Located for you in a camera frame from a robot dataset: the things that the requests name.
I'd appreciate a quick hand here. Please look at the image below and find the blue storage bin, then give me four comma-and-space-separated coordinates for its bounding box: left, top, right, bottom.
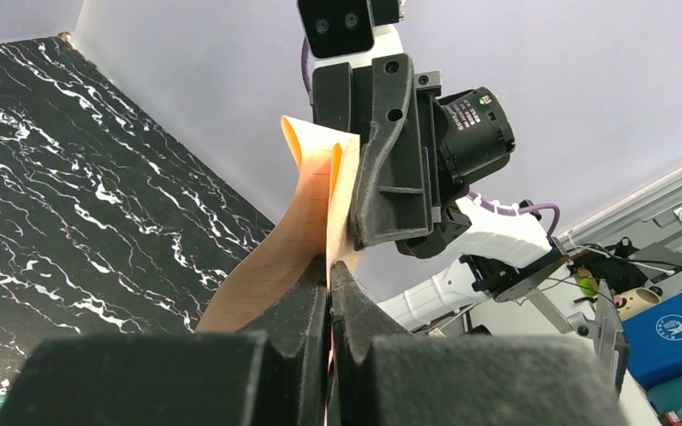
623, 290, 682, 389

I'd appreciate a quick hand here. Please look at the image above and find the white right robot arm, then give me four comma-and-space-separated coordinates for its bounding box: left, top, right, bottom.
311, 53, 565, 330

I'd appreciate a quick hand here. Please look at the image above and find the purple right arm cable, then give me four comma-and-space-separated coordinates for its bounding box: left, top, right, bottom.
299, 35, 561, 238

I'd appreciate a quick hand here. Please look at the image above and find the peach lined letter paper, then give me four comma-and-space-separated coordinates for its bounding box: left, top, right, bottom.
196, 116, 361, 333

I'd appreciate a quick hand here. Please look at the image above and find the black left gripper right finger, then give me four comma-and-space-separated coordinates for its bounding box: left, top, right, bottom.
329, 262, 628, 425

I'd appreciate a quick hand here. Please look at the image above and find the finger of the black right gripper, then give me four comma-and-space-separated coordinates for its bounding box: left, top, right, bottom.
349, 53, 432, 250

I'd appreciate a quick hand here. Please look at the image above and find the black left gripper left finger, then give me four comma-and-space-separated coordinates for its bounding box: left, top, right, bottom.
0, 257, 329, 425

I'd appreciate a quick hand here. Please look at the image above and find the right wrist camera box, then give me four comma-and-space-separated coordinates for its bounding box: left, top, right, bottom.
297, 0, 374, 59

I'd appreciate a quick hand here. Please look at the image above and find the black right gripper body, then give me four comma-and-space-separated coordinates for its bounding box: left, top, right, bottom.
312, 64, 515, 259

